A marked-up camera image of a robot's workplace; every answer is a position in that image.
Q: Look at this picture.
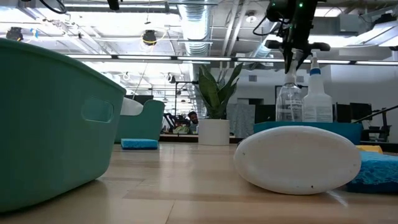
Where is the grey patterned panel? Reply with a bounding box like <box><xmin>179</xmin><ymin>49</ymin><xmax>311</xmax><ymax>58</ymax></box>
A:
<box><xmin>226</xmin><ymin>103</ymin><xmax>256</xmax><ymax>139</ymax></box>

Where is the blue-liquid spray bottle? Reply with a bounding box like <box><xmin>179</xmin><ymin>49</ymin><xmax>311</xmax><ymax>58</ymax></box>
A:
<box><xmin>302</xmin><ymin>52</ymin><xmax>334</xmax><ymax>123</ymax></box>

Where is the white lotion bottle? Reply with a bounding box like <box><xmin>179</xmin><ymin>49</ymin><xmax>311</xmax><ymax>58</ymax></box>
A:
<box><xmin>233</xmin><ymin>125</ymin><xmax>363</xmax><ymax>196</ymax></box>

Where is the long linear ceiling light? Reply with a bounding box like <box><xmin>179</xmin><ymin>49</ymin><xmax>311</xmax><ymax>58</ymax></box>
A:
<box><xmin>58</xmin><ymin>53</ymin><xmax>398</xmax><ymax>66</ymax></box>

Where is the blue sponge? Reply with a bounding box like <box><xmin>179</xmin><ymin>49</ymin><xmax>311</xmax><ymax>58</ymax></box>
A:
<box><xmin>346</xmin><ymin>151</ymin><xmax>398</xmax><ymax>194</ymax></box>
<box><xmin>120</xmin><ymin>138</ymin><xmax>159</xmax><ymax>151</ymax></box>

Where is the black ceiling cable reel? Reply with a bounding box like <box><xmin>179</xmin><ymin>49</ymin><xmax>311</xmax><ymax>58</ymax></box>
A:
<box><xmin>5</xmin><ymin>26</ymin><xmax>25</xmax><ymax>44</ymax></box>
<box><xmin>141</xmin><ymin>29</ymin><xmax>158</xmax><ymax>47</ymax></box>

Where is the black background tripod stand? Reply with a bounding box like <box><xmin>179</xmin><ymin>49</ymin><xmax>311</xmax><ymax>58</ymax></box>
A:
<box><xmin>353</xmin><ymin>104</ymin><xmax>398</xmax><ymax>143</ymax></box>

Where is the black computer monitor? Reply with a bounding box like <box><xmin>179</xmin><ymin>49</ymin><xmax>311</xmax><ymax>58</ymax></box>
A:
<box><xmin>333</xmin><ymin>102</ymin><xmax>373</xmax><ymax>123</ymax></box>

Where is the large teal plastic bin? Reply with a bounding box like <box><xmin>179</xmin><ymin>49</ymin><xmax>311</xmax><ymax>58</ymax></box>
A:
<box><xmin>114</xmin><ymin>99</ymin><xmax>166</xmax><ymax>144</ymax></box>

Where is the small teal plastic bin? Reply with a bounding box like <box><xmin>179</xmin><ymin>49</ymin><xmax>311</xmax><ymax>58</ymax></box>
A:
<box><xmin>0</xmin><ymin>37</ymin><xmax>127</xmax><ymax>213</ymax></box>

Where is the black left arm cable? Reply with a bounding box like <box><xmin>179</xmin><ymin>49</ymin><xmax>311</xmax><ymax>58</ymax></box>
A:
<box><xmin>39</xmin><ymin>0</ymin><xmax>68</xmax><ymax>15</ymax></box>

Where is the person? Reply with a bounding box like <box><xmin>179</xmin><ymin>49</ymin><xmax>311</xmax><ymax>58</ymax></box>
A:
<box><xmin>186</xmin><ymin>111</ymin><xmax>200</xmax><ymax>134</ymax></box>

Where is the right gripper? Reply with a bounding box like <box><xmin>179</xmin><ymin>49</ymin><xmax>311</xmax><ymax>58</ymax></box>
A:
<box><xmin>264</xmin><ymin>0</ymin><xmax>331</xmax><ymax>75</ymax></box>

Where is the clear spray bottle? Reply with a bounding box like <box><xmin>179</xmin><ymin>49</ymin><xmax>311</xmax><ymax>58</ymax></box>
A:
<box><xmin>275</xmin><ymin>48</ymin><xmax>305</xmax><ymax>123</ymax></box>

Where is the snake plant in white pot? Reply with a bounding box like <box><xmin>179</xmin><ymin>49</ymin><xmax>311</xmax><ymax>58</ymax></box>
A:
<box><xmin>194</xmin><ymin>62</ymin><xmax>244</xmax><ymax>146</ymax></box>

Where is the silver spiral ventilation duct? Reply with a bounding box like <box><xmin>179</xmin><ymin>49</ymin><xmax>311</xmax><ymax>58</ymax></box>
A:
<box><xmin>177</xmin><ymin>2</ymin><xmax>215</xmax><ymax>57</ymax></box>
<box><xmin>250</xmin><ymin>29</ymin><xmax>282</xmax><ymax>60</ymax></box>

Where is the yellow cloth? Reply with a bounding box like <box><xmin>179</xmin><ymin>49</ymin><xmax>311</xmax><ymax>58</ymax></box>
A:
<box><xmin>356</xmin><ymin>144</ymin><xmax>384</xmax><ymax>155</ymax></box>

